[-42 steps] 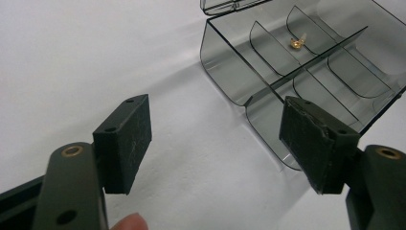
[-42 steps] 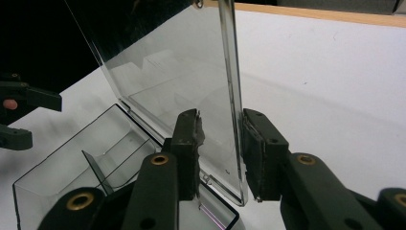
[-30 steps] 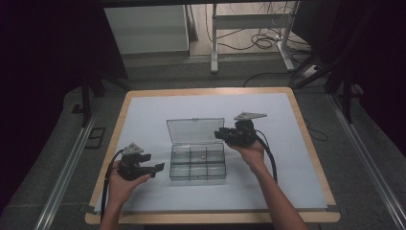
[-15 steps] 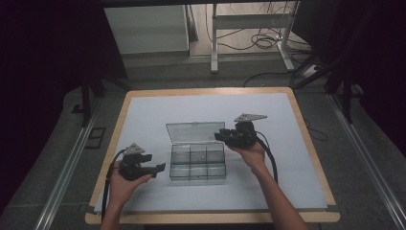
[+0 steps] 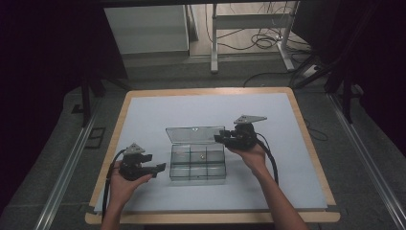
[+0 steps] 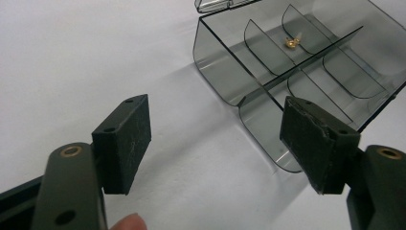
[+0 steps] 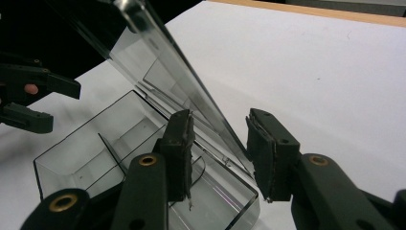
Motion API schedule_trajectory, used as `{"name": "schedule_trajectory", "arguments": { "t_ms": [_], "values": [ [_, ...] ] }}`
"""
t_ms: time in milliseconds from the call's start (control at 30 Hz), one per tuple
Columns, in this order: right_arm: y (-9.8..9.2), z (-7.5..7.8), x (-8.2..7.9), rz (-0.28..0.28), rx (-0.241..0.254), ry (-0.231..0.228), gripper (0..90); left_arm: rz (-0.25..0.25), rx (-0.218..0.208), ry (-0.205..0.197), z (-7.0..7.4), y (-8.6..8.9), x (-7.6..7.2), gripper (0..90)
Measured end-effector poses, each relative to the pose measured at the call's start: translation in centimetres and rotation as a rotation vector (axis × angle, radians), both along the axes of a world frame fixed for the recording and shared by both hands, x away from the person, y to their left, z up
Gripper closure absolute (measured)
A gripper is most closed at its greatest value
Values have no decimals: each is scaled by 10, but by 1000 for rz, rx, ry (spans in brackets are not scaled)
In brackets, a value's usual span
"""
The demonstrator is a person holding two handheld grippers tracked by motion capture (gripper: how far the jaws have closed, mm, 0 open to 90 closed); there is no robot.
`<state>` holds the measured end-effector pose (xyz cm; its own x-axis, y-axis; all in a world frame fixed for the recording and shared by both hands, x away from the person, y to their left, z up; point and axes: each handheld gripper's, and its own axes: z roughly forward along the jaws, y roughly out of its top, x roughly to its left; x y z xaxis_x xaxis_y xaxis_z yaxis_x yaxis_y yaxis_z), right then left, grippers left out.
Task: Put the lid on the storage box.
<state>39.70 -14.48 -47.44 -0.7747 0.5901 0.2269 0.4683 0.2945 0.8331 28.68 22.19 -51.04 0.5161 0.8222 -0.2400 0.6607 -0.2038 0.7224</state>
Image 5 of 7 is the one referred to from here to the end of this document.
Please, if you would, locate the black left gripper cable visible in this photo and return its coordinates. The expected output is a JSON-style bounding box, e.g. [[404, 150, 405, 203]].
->
[[101, 149, 127, 222]]

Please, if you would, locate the clear plastic compartment box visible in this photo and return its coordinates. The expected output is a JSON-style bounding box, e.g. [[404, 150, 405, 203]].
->
[[165, 126, 227, 186]]

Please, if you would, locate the white metal desk frame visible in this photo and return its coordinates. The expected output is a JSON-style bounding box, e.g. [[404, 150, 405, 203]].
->
[[210, 1, 300, 74]]

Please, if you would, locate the white cabinet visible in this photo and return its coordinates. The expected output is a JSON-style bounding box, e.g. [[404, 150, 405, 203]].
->
[[103, 4, 190, 56]]

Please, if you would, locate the person's right hand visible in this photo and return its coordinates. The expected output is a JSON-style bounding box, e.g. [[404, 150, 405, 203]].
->
[[228, 143, 267, 178]]

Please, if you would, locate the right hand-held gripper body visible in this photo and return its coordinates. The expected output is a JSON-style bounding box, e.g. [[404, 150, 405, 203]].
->
[[228, 114, 268, 151]]

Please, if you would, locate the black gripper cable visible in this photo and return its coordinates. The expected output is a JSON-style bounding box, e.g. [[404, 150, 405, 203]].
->
[[101, 149, 127, 222], [255, 132, 280, 186]]

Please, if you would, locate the thin black floor cable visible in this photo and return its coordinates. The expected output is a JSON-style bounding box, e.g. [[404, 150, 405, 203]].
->
[[303, 118, 329, 142]]

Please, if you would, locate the person's left hand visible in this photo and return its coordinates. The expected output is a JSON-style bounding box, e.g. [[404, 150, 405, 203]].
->
[[106, 161, 153, 205]]

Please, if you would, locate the thick black floor cable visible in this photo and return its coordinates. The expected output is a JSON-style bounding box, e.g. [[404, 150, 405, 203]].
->
[[242, 70, 301, 88]]

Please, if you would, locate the black metal stand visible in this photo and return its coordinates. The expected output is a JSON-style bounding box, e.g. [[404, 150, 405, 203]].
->
[[71, 75, 132, 128], [293, 54, 365, 125]]

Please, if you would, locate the aluminium floor rail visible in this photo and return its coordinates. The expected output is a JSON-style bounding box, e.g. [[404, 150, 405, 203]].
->
[[328, 94, 406, 230], [33, 116, 97, 230]]

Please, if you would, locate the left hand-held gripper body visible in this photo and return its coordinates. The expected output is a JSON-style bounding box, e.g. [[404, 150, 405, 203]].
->
[[118, 142, 154, 182]]

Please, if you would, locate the bundle of black floor cables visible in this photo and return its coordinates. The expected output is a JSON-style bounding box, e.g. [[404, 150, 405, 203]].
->
[[204, 2, 312, 54]]

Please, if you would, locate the white power strip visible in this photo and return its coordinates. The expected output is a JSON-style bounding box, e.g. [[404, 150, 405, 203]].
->
[[303, 64, 320, 79]]

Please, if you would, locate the white table sheet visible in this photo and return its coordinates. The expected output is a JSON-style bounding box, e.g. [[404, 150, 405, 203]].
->
[[94, 92, 329, 214]]

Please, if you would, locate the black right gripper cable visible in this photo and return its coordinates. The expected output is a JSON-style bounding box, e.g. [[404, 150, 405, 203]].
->
[[255, 132, 280, 186]]

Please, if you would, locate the wooden table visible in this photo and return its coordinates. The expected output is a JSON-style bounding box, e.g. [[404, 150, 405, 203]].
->
[[84, 86, 341, 224]]

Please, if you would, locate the dark curtain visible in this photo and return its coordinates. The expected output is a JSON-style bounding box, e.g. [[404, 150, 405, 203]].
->
[[291, 0, 406, 157], [0, 0, 128, 209]]

